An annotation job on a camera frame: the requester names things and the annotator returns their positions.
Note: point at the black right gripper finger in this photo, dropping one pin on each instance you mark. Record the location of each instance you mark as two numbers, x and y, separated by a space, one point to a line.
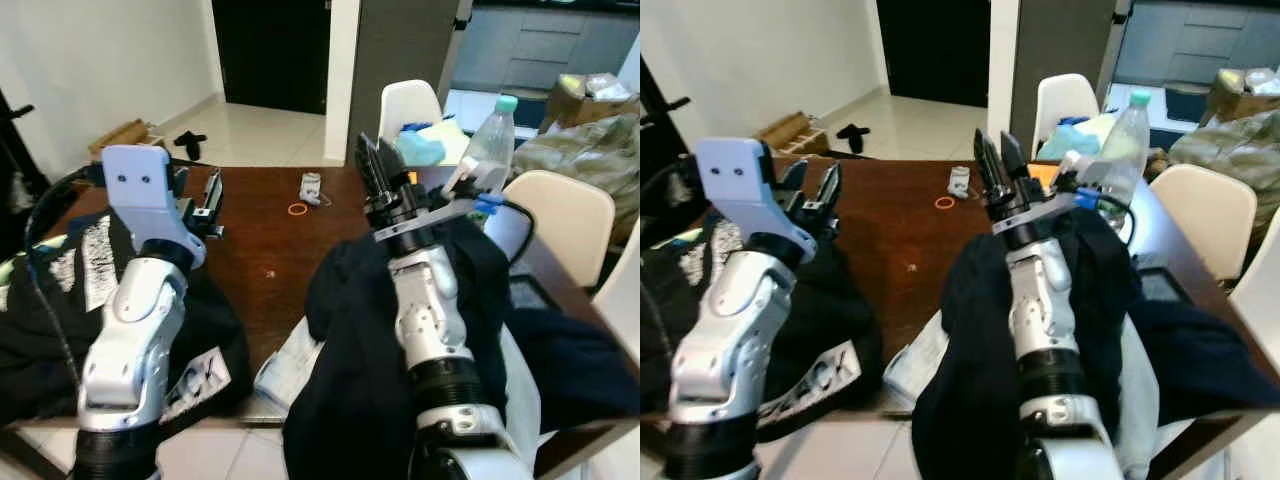
987 165
1013 162
370 170
394 168

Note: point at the black printed t-shirt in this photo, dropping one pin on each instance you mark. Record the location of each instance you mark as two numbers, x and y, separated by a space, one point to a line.
840 340
210 340

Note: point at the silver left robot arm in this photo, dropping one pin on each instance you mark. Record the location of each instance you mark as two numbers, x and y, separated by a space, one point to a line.
730 340
130 340

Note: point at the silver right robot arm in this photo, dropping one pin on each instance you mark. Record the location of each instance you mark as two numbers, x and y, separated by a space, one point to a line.
430 310
1045 310

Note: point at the small white object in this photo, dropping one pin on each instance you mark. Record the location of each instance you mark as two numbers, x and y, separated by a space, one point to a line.
311 187
959 180

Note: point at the teal plastic bag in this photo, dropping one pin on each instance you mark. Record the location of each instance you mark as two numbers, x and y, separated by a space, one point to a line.
420 148
1065 142

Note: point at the black object on floor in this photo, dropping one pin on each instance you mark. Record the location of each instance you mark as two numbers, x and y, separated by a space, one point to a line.
853 135
190 142

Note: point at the small wooden crate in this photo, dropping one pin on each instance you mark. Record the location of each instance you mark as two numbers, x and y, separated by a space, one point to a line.
125 135
790 128

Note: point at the white plastic chair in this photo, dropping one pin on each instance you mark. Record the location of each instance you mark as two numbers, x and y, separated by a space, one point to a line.
1205 210
560 215
410 105
1262 300
1062 100

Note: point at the brown wooden table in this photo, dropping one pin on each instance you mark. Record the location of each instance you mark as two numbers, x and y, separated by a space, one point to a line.
270 260
900 260

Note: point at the clear bottle with green cap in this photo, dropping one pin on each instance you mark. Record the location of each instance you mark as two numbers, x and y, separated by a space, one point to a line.
1128 140
492 140

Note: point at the dark door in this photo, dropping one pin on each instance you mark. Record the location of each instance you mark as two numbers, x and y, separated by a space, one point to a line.
930 50
270 50

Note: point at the black tripod stand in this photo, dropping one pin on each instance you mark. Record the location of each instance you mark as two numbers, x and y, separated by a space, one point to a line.
12 160
655 150

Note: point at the black tablet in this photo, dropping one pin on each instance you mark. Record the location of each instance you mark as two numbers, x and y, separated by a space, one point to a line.
1160 285
528 292

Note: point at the brown cardboard box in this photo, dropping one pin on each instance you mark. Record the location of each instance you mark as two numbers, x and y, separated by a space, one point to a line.
1225 105
560 110

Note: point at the navy blue garment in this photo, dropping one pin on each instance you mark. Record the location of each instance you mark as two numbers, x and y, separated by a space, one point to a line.
980 390
350 380

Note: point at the grey kitchen cabinet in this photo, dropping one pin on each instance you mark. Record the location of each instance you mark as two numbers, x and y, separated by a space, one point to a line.
540 45
1200 40

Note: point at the olive camouflage cloth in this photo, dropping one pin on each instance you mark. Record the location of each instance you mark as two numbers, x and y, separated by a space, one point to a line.
590 160
1235 155

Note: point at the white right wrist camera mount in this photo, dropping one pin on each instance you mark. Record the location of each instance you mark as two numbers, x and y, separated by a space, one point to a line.
1050 205
440 212

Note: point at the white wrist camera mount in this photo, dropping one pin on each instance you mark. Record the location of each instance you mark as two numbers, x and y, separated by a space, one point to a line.
440 212
140 190
740 180
1050 205

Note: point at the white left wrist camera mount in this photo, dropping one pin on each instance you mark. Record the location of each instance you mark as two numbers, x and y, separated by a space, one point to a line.
740 180
140 190

